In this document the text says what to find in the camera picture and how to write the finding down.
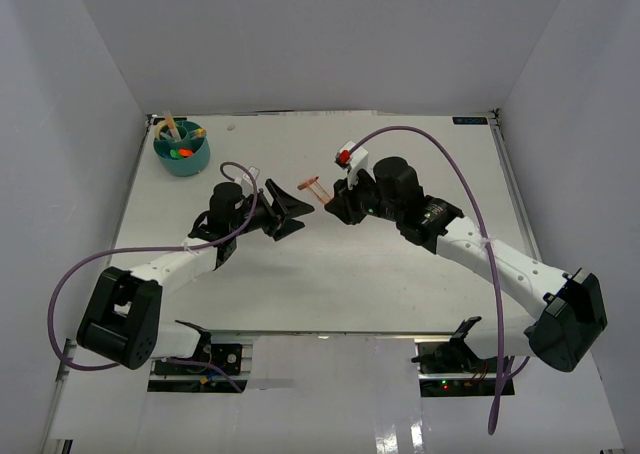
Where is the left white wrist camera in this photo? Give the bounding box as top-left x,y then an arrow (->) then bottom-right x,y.
233,166 -> 260,189

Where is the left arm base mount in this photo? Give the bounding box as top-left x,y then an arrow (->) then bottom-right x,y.
147,343 -> 252,394

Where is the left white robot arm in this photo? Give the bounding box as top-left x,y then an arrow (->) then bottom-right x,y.
76,180 -> 314,373

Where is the blue label sticker right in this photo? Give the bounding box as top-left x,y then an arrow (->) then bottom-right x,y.
452,116 -> 488,125

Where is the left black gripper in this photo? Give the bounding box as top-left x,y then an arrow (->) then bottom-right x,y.
230,180 -> 314,242

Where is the orange clear highlighter pen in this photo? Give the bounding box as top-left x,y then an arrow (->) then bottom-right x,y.
163,110 -> 179,133

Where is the teal round organizer container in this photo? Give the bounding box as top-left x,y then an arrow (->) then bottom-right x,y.
153,119 -> 211,177

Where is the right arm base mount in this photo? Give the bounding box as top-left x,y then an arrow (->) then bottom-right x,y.
411,316 -> 498,399

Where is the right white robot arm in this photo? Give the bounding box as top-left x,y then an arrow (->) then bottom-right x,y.
325,152 -> 607,372

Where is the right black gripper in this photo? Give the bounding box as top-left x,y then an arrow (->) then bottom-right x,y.
325,168 -> 402,226

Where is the beige tape roll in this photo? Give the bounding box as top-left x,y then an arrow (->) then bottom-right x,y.
154,122 -> 169,140

